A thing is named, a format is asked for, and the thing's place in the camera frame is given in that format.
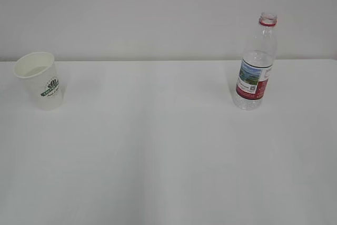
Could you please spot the white paper coffee cup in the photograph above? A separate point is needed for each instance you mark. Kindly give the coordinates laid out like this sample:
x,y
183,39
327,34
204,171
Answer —
x,y
37,73

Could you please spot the clear plastic water bottle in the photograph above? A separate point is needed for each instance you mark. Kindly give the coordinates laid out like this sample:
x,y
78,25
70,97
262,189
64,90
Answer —
x,y
257,62

